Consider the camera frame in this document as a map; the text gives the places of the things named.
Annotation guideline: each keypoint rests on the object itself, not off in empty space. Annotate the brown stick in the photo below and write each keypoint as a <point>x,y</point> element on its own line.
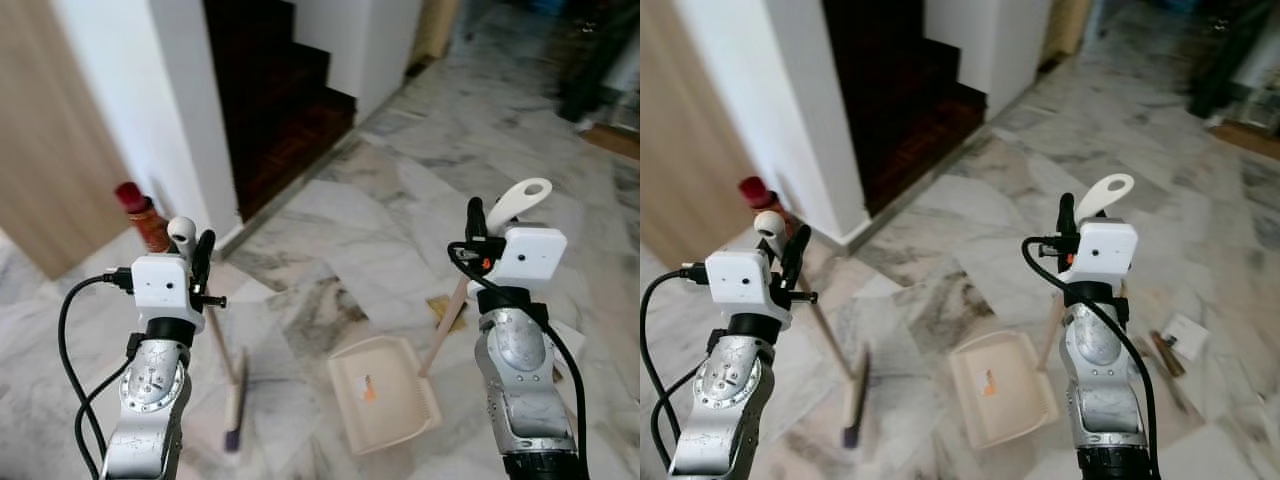
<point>1165,352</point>

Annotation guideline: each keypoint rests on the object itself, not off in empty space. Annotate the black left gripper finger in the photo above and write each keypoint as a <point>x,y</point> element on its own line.
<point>796,255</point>
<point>204,260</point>

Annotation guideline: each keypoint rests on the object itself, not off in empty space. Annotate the white card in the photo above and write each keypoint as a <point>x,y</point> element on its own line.
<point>568,335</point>
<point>1187,335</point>

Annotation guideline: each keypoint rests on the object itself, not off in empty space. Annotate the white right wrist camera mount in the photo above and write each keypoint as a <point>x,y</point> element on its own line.
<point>1108,250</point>
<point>530,258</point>

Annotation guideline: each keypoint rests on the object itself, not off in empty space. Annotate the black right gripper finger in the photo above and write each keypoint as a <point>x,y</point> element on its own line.
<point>476,220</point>
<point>1067,218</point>

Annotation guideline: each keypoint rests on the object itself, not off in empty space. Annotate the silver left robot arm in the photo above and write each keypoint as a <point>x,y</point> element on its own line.
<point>150,390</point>
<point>725,390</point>

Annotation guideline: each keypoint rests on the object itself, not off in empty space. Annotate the red-capped brown bottle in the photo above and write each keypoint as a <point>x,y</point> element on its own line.
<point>132,197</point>
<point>755,192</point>

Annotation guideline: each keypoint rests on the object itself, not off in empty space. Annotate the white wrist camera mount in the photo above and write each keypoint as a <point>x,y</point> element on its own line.
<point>1108,250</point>
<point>740,280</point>
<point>160,282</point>
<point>530,258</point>

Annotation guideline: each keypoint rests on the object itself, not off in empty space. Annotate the dark wooden staircase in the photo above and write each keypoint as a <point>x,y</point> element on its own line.
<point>900,110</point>
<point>280,110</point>

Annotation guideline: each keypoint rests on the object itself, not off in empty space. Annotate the light wood cabinet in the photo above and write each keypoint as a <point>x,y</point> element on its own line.
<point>1065,25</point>
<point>435,25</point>

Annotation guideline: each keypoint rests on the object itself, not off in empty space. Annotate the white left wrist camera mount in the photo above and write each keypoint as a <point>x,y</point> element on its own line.
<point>740,280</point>
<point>160,282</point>

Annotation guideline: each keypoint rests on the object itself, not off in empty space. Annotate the brown wood panel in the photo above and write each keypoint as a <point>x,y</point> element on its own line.
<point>680,120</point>
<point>50,130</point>

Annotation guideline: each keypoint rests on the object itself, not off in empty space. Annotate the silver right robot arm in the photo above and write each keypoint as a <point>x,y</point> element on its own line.
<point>520,380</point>
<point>1100,380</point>

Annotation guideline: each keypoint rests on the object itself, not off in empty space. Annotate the brown paper scrap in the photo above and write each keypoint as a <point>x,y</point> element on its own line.
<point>445,312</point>

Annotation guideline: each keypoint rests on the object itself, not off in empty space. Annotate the brown wooden board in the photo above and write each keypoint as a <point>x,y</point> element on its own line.
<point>1250,140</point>
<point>615,140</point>

